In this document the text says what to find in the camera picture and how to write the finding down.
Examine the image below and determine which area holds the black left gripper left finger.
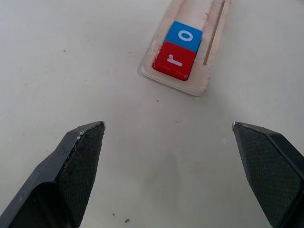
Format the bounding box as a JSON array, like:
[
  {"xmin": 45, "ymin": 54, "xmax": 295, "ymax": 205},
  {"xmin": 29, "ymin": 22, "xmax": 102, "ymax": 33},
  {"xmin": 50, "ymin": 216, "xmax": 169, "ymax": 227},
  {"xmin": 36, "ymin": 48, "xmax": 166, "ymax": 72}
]
[{"xmin": 0, "ymin": 121, "xmax": 106, "ymax": 228}]

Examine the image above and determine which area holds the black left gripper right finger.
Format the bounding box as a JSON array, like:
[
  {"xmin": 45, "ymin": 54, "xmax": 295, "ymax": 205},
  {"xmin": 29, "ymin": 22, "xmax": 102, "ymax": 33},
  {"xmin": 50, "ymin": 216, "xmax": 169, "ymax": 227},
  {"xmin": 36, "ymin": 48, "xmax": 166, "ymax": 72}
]
[{"xmin": 231, "ymin": 122, "xmax": 304, "ymax": 228}]

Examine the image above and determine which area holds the pale wooden tile rack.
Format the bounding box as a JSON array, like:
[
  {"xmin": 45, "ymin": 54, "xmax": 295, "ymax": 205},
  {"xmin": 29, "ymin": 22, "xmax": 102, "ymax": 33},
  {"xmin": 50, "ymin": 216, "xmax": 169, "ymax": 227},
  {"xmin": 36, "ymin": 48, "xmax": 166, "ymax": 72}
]
[{"xmin": 141, "ymin": 0, "xmax": 232, "ymax": 97}]

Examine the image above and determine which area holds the red letter tile r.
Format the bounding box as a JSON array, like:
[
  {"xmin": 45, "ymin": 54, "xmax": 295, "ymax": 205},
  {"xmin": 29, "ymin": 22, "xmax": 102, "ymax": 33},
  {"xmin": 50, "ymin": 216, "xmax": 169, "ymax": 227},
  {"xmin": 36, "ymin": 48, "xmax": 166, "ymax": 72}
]
[{"xmin": 152, "ymin": 41, "xmax": 200, "ymax": 82}]

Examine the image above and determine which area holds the blue letter tile o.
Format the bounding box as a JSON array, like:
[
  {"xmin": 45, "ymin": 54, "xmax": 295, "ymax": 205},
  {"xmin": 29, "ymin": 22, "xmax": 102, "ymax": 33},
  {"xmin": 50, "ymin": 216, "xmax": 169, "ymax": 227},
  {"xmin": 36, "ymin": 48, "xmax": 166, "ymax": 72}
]
[{"xmin": 164, "ymin": 21, "xmax": 204, "ymax": 53}]

